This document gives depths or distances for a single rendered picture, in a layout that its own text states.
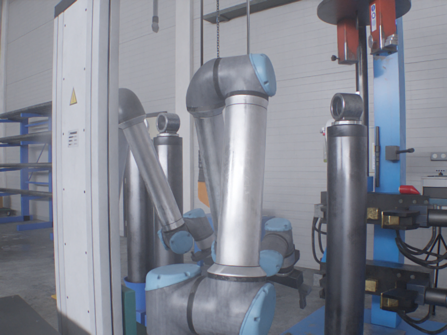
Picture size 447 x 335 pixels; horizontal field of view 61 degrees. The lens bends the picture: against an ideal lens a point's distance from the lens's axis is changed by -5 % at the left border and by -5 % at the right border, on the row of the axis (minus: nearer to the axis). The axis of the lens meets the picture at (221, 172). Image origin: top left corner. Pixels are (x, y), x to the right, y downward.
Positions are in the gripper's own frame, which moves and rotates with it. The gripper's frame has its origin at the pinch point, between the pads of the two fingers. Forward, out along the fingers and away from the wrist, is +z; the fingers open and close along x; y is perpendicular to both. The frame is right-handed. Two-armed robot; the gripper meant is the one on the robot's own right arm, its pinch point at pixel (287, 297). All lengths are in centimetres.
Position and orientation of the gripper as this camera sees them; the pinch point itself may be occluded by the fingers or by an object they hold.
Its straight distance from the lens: 158.0
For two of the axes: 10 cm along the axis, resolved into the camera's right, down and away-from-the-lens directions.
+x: 7.8, 1.2, -6.1
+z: 1.7, 9.0, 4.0
